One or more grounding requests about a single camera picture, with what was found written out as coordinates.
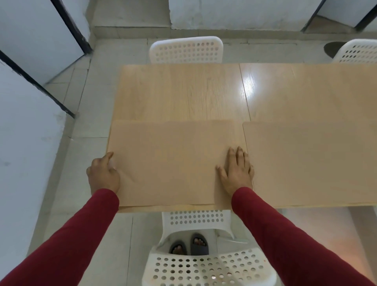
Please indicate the person's left hand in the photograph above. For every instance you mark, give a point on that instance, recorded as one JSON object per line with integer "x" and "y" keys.
{"x": 103, "y": 176}

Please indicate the person's right hand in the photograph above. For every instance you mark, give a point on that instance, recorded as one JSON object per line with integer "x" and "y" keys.
{"x": 238, "y": 175}

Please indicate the person's right little finger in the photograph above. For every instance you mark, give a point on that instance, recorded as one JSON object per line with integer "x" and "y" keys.
{"x": 251, "y": 171}

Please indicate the person's right middle finger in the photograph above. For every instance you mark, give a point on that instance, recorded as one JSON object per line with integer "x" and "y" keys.
{"x": 239, "y": 156}

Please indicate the person's right thumb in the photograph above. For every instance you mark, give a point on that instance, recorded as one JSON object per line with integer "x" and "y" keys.
{"x": 221, "y": 173}

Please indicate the person's left fingers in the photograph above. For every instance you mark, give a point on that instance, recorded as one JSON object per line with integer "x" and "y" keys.
{"x": 107, "y": 158}

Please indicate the brown paper sheet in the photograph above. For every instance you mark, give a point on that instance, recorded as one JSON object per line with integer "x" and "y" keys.
{"x": 170, "y": 162}
{"x": 312, "y": 162}

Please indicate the person's left forearm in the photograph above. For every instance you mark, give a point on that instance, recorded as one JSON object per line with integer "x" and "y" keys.
{"x": 61, "y": 241}

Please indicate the person's right forearm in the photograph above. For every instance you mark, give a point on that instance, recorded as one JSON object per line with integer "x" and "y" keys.
{"x": 282, "y": 241}

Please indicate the black slipper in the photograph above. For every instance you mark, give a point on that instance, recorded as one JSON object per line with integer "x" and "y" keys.
{"x": 177, "y": 248}
{"x": 199, "y": 243}

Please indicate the white black-framed partition panel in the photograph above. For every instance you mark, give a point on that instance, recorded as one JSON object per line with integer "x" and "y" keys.
{"x": 35, "y": 38}
{"x": 350, "y": 11}
{"x": 26, "y": 153}

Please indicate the white perforated plastic chair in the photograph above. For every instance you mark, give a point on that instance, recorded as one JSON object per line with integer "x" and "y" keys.
{"x": 206, "y": 265}
{"x": 358, "y": 52}
{"x": 186, "y": 50}

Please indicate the dark round stool seat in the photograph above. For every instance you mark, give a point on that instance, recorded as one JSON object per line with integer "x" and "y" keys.
{"x": 334, "y": 49}

